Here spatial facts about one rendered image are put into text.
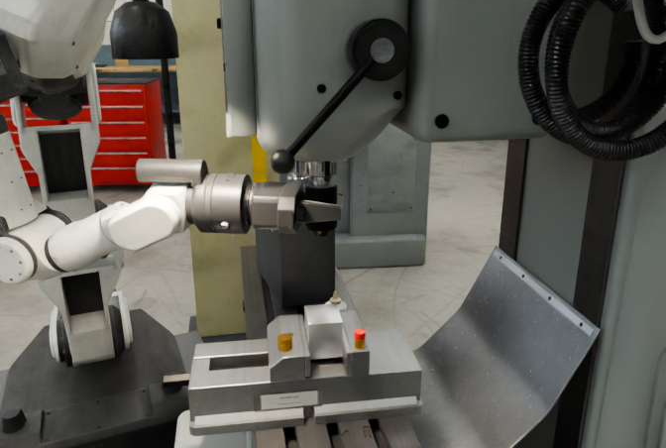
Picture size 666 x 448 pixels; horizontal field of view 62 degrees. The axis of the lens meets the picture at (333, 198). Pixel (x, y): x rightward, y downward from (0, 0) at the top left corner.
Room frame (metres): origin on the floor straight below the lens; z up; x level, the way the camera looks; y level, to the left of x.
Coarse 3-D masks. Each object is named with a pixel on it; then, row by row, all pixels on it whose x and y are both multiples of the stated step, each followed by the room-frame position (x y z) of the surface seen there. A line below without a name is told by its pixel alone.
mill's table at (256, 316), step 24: (264, 288) 1.19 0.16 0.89; (336, 288) 1.14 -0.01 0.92; (264, 312) 1.03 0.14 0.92; (288, 312) 1.03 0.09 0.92; (264, 336) 0.94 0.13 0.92; (264, 432) 0.68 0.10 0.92; (288, 432) 0.70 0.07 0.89; (312, 432) 0.68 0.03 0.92; (336, 432) 0.70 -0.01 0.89; (360, 432) 0.68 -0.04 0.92; (384, 432) 0.68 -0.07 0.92; (408, 432) 0.68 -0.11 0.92
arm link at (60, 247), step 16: (32, 224) 0.84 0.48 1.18; (48, 224) 0.85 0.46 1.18; (64, 224) 0.88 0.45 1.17; (80, 224) 0.81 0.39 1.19; (96, 224) 0.79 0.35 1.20; (32, 240) 0.80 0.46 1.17; (48, 240) 0.82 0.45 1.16; (64, 240) 0.80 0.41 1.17; (80, 240) 0.79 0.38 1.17; (96, 240) 0.78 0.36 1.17; (48, 256) 0.80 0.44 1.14; (64, 256) 0.79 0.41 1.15; (80, 256) 0.79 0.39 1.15; (96, 256) 0.80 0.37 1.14; (48, 272) 0.80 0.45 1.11; (64, 272) 0.81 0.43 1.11
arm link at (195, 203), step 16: (144, 160) 0.78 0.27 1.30; (160, 160) 0.78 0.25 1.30; (176, 160) 0.78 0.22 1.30; (192, 160) 0.78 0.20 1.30; (144, 176) 0.77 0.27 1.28; (160, 176) 0.77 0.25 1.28; (176, 176) 0.77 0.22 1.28; (192, 176) 0.76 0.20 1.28; (208, 176) 0.78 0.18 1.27; (160, 192) 0.76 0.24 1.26; (176, 192) 0.76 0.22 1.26; (192, 192) 0.76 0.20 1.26; (208, 192) 0.76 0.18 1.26; (192, 208) 0.75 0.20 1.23; (208, 208) 0.75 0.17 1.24; (208, 224) 0.75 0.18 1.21
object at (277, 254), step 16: (304, 224) 1.07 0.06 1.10; (256, 240) 1.24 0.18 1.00; (272, 240) 1.10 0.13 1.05; (288, 240) 1.05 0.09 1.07; (304, 240) 1.07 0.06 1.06; (320, 240) 1.08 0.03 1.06; (272, 256) 1.11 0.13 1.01; (288, 256) 1.05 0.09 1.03; (304, 256) 1.06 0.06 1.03; (320, 256) 1.08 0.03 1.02; (272, 272) 1.11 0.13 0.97; (288, 272) 1.05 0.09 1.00; (304, 272) 1.06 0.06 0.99; (320, 272) 1.08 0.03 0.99; (272, 288) 1.12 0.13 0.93; (288, 288) 1.05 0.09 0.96; (304, 288) 1.06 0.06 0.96; (320, 288) 1.08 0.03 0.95; (288, 304) 1.05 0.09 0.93
